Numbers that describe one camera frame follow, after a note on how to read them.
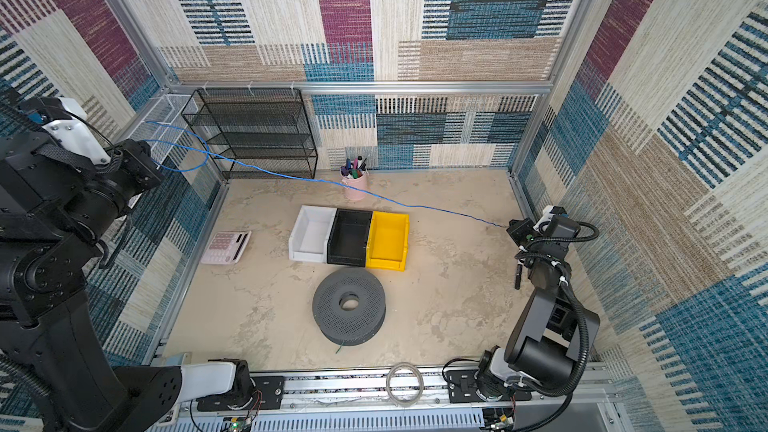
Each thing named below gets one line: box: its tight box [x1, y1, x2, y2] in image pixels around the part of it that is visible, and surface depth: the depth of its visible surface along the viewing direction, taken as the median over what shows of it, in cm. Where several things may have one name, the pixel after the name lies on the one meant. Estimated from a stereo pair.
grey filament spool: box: [312, 267, 387, 347], surface depth 85 cm
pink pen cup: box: [340, 155, 369, 201], surface depth 108 cm
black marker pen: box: [514, 264, 522, 290], surface depth 94 cm
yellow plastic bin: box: [366, 211, 410, 272], surface depth 97 cm
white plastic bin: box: [288, 205, 338, 263], surface depth 101 cm
